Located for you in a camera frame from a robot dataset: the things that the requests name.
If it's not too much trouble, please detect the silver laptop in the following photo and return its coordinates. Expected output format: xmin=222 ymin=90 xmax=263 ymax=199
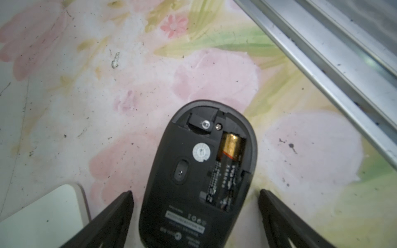
xmin=1 ymin=184 xmax=91 ymax=248

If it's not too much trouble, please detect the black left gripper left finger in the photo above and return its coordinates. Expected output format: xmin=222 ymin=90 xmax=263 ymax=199
xmin=62 ymin=191 xmax=134 ymax=248

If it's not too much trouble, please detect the black wireless mouse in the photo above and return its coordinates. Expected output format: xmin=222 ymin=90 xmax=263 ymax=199
xmin=139 ymin=100 xmax=257 ymax=248

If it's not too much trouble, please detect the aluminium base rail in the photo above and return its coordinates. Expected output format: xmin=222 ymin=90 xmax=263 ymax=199
xmin=237 ymin=1 xmax=397 ymax=166

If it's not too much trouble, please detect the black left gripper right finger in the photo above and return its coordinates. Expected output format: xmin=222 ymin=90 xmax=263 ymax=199
xmin=258 ymin=189 xmax=334 ymax=248

